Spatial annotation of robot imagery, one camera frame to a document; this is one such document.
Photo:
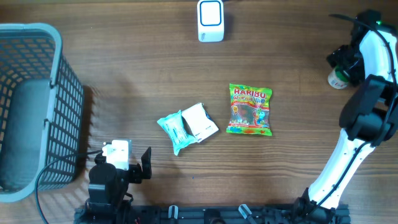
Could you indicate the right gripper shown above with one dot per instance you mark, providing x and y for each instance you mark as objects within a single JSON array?
[{"x": 356, "y": 75}]

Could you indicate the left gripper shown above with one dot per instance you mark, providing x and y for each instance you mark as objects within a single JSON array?
[{"x": 135, "y": 170}]

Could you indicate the green lid jar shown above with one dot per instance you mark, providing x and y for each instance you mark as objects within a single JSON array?
[{"x": 338, "y": 78}]

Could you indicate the teal tissue packet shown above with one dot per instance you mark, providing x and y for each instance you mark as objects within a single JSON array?
[{"x": 174, "y": 127}]

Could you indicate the white snack packet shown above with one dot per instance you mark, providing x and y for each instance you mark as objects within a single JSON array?
[{"x": 200, "y": 124}]

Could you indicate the Haribo gummy bag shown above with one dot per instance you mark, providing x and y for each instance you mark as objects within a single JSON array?
[{"x": 249, "y": 110}]

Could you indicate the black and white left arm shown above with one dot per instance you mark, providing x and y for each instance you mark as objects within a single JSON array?
[{"x": 109, "y": 201}]

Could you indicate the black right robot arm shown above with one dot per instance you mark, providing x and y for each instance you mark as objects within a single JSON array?
[{"x": 368, "y": 62}]

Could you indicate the white barcode scanner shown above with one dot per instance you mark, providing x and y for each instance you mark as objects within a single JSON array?
[{"x": 210, "y": 20}]

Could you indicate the grey plastic mesh basket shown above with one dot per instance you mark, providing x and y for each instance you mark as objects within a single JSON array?
[{"x": 42, "y": 103}]

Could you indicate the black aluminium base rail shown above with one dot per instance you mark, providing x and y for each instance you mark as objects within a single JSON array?
[{"x": 187, "y": 215}]

